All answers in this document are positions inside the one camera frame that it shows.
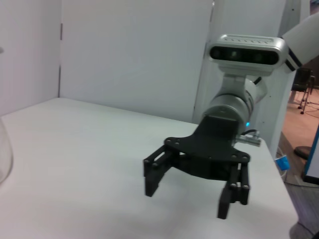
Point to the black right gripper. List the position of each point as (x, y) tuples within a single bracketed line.
[(209, 152)]

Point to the blue white background box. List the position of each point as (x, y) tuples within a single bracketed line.
[(282, 163)]

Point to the black round floor base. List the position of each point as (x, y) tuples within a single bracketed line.
[(302, 151)]

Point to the blue white standing panel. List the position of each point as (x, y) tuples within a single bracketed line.
[(312, 159)]

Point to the glass teapot black lid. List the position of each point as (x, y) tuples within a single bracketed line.
[(5, 149)]

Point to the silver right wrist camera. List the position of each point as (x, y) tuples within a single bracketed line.
[(246, 53)]

